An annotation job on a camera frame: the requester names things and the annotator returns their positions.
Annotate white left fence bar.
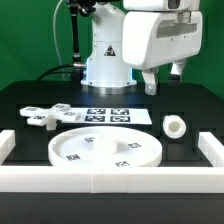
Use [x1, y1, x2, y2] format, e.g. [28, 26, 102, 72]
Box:
[0, 130, 16, 166]

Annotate black cable bundle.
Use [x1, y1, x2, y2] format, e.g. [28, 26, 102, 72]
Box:
[36, 0, 101, 82]

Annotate white round table top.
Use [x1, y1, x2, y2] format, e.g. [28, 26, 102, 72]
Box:
[48, 126, 162, 169]

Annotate white front fence bar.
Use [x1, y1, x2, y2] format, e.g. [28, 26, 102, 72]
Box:
[0, 166, 224, 193]

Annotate white sheet with markers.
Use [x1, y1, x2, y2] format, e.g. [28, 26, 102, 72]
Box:
[65, 108, 152, 125]

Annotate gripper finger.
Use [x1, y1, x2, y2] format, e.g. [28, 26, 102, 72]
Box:
[169, 60, 186, 86]
[142, 68, 159, 96]

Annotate white fence bar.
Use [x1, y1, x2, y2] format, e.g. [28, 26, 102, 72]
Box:
[0, 130, 16, 166]
[198, 132, 224, 167]
[0, 166, 224, 193]

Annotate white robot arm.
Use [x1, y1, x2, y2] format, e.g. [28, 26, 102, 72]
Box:
[81, 0, 203, 95]

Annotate grey thin cable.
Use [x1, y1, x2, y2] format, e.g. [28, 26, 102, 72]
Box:
[52, 0, 67, 81]

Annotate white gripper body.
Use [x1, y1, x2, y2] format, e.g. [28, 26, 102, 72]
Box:
[122, 11, 202, 70]

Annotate white right fence bar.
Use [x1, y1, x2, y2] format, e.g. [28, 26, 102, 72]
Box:
[198, 132, 224, 167]

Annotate white cross-shaped table base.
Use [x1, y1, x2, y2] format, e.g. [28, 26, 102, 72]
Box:
[20, 103, 81, 131]

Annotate black table platform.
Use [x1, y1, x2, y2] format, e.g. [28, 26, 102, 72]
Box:
[0, 81, 224, 224]

